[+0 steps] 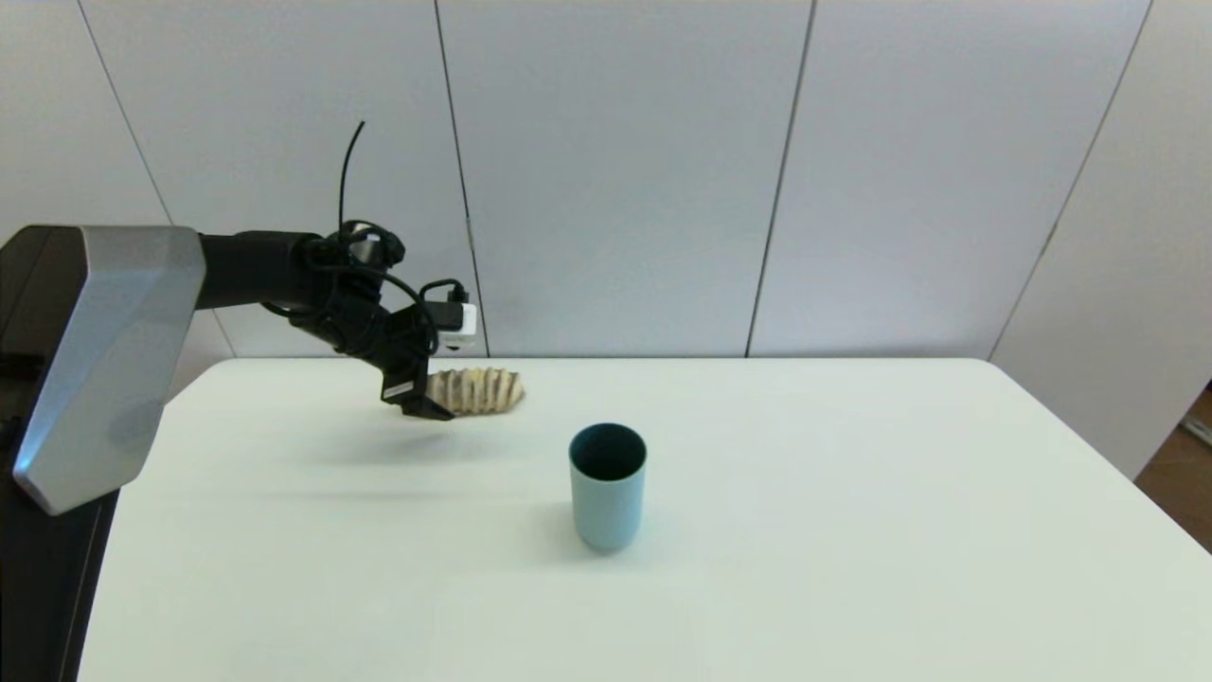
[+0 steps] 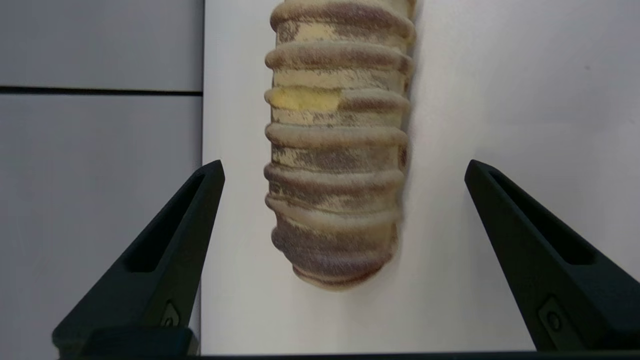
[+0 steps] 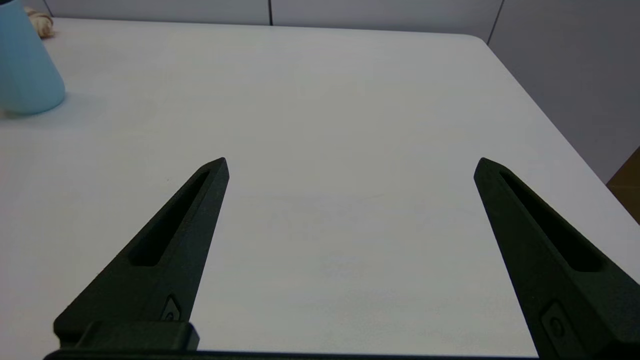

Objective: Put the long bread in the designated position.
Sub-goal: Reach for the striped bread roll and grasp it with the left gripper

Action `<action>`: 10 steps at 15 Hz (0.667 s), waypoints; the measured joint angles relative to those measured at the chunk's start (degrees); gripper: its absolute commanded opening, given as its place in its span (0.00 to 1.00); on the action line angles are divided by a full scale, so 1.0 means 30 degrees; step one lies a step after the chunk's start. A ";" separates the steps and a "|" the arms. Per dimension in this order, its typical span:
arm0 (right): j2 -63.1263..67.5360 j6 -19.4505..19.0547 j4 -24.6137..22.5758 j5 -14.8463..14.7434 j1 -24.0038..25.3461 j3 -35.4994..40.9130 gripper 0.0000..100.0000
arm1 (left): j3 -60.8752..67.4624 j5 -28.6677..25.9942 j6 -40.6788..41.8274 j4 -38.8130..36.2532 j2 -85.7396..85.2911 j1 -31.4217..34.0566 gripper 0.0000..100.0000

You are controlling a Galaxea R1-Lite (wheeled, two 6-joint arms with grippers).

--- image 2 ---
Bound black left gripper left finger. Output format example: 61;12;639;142
52;159;226;359

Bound long striped brown bread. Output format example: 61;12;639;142
263;0;417;291

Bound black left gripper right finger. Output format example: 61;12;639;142
464;159;640;352

